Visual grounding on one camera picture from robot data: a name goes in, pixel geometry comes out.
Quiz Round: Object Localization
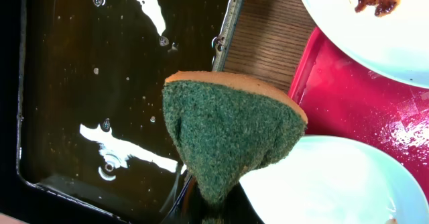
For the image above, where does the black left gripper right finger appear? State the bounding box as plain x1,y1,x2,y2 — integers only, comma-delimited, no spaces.
224,184,264,224

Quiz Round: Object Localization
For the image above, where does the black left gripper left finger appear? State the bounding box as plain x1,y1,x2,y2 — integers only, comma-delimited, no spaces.
169,176,204,224

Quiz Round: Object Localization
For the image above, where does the green orange sponge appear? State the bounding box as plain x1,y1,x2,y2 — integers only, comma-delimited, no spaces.
162,71,308,223

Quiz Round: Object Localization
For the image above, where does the white plate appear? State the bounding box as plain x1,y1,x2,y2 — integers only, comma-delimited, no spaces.
240,135,428,224
301,0,428,88

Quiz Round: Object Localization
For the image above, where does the red plastic tray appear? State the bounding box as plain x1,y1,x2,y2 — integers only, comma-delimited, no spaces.
288,28,428,193

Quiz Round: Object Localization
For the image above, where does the black water basin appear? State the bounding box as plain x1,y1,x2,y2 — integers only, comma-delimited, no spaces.
1,0,243,223

